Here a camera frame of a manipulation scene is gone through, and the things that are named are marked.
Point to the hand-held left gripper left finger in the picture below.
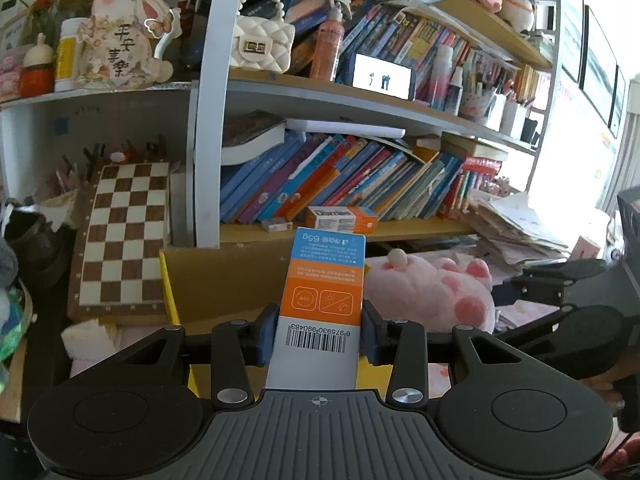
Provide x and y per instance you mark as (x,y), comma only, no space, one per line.
(265,340)

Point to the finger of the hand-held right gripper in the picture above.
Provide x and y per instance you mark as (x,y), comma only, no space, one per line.
(535,292)
(575,269)

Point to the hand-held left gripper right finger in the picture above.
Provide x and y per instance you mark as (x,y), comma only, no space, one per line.
(370,332)

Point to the orange blue white carton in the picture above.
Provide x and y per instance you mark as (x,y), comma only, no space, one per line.
(320,290)

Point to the cardboard box with yellow flaps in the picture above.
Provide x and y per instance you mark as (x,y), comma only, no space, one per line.
(225,280)

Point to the stack of loose papers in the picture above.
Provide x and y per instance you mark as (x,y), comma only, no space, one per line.
(515,230)

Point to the pink plush toy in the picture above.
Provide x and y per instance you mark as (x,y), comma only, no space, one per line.
(420,285)

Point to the small white red box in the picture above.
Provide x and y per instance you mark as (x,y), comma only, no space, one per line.
(277,225)

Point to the orange white small carton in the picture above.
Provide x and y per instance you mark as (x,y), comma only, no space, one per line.
(340,219)

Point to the row of leaning colourful books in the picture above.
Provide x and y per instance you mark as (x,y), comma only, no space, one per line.
(325,180)

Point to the white pen holder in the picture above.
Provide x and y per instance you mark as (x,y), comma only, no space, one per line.
(512,117)

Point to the wooden chessboard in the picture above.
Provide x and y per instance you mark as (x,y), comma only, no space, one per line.
(125,240)

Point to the white crumpled tissue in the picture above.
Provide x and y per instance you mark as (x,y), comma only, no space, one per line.
(87,340)

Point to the white flat book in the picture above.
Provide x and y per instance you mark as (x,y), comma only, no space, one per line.
(345,128)

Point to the thick dark-cover book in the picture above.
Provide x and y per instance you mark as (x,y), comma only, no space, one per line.
(250,135)

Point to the white gradient spray bottle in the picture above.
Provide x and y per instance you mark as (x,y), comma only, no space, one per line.
(440,80)

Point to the dark upright sticks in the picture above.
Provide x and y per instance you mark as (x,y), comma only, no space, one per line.
(125,150)

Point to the white and wood bookshelf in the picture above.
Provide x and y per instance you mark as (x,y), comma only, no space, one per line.
(210,110)

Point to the dark brown bag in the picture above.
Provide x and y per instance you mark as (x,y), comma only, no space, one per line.
(35,245)

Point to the green shiny wrapper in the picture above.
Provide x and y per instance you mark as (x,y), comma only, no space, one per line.
(12,320)

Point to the phone with bright screen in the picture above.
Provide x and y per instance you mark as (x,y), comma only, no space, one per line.
(382,77)

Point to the white plush animal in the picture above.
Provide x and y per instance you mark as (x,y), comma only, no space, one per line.
(517,10)

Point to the row of upright thin books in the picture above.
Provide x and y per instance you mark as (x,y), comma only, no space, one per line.
(400,40)

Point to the pink pump bottle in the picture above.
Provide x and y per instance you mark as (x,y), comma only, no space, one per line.
(327,45)

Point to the white quilted handbag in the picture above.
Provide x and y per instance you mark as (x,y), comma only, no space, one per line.
(262,45)

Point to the rabbit plush ornament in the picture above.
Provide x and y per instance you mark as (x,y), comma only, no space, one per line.
(120,35)

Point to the white bottle with yellow label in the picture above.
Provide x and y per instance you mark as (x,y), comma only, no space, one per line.
(67,55)

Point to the red and cream doll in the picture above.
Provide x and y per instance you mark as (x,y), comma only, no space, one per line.
(37,75)

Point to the pink patterned box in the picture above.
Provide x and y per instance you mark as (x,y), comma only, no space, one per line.
(10,75)

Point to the dark framed wall picture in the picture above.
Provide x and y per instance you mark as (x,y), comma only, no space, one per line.
(599,65)
(572,25)

